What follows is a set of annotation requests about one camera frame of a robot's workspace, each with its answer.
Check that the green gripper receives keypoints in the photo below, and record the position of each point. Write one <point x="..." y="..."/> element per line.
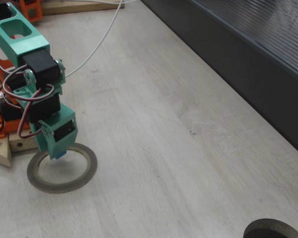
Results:
<point x="64" y="133"/>

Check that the frosted grey desk partition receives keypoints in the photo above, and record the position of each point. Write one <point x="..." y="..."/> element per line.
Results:
<point x="238" y="49"/>

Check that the brown flat wooden board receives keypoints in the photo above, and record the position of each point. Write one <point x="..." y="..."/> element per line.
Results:
<point x="89" y="7"/>

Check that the blue cube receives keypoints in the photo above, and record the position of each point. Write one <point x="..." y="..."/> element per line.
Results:
<point x="60" y="156"/>

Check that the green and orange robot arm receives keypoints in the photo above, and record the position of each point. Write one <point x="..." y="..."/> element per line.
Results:
<point x="22" y="47"/>

